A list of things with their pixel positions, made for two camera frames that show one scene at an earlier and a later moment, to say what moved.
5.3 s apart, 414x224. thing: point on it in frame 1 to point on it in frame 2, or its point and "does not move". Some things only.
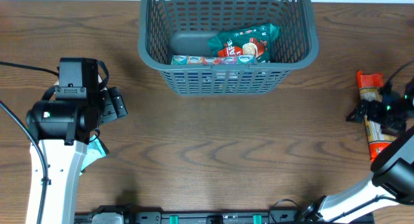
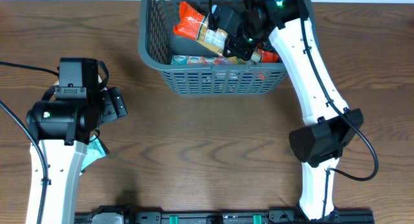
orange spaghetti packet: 378,136 to 191,24
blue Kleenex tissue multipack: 233,59 does not move
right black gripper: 369,108 to 237,46
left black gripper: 116,103 does not move
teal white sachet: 94,151 does not move
